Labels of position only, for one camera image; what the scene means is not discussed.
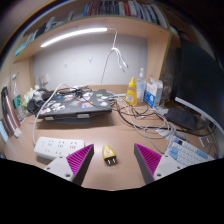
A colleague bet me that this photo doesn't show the black rectangular pouch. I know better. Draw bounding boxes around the black rectangular pouch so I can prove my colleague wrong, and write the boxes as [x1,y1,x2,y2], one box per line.
[164,107,198,131]

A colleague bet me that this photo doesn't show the black monitor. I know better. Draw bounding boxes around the black monitor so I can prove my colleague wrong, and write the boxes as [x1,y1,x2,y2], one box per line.
[173,38,224,134]

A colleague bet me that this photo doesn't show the white wall outlet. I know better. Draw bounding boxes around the white wall outlet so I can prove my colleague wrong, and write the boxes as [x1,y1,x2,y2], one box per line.
[38,73,49,88]

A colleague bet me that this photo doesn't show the white LED light bar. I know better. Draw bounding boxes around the white LED light bar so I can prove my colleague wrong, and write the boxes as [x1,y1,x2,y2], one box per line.
[39,27,109,49]

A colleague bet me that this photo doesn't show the tangled grey desk cables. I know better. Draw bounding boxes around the tangled grey desk cables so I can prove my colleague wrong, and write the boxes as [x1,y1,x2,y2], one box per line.
[111,96,214,154]

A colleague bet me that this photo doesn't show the pink thermos flask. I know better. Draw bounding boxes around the pink thermos flask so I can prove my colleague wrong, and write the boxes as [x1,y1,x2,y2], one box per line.
[0,85,22,138]

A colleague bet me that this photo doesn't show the yellow charger block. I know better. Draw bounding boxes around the yellow charger block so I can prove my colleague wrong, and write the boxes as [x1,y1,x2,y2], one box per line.
[101,144,118,166]

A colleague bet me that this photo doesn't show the light blue flat case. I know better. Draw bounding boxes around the light blue flat case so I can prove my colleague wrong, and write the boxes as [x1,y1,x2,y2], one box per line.
[0,120,9,143]

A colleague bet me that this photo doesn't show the white power strip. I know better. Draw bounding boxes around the white power strip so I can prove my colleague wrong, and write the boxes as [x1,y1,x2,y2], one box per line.
[33,135,86,161]

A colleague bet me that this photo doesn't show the clear pump bottle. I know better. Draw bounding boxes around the clear pump bottle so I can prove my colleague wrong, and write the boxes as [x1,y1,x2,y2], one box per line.
[135,67,148,103]

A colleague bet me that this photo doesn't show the white and blue keyboard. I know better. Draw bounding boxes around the white and blue keyboard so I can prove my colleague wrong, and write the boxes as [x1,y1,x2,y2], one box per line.
[163,136,216,168]

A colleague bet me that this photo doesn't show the black cable bundle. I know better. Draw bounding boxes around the black cable bundle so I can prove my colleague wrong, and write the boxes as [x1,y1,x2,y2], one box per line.
[49,85,98,98]

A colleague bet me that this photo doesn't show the grey laptop stand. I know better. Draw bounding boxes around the grey laptop stand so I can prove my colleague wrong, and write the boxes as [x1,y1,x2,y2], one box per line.
[43,113,93,122]

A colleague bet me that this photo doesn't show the dark laptop with stickers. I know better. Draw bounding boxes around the dark laptop with stickers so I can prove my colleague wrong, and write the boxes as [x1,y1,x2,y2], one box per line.
[34,89,113,119]

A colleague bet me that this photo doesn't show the green and white plush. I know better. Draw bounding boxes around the green and white plush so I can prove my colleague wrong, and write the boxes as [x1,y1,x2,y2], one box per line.
[22,85,41,108]

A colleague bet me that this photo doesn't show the yellow squeeze bottle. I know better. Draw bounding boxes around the yellow squeeze bottle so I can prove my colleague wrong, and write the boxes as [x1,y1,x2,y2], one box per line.
[124,77,138,108]

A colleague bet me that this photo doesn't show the small white crumpled tissue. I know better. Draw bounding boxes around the small white crumpled tissue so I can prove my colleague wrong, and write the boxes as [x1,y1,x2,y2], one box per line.
[13,128,23,139]

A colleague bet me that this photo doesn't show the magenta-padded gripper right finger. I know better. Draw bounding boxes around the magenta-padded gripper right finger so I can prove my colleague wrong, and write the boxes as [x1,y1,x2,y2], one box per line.
[133,143,183,185]

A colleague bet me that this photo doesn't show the black headphones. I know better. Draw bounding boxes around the black headphones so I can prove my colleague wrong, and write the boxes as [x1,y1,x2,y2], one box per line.
[26,88,51,114]

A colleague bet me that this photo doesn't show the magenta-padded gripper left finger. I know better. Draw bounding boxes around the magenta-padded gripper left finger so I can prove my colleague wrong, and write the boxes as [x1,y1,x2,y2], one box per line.
[43,143,95,187]

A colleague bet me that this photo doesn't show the white power strip cable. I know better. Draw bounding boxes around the white power strip cable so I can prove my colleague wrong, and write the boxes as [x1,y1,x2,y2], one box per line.
[32,82,73,146]

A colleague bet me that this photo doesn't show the blue and white box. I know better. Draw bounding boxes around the blue and white box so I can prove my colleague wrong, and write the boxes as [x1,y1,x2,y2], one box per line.
[143,77,164,108]

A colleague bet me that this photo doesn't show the wooden shelf unit with books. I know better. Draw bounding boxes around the wooden shelf unit with books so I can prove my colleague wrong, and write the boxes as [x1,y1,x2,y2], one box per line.
[13,0,183,64]

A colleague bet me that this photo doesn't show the white hanging cables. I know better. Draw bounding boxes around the white hanging cables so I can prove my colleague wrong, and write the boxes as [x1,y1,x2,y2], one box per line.
[100,29,129,86]

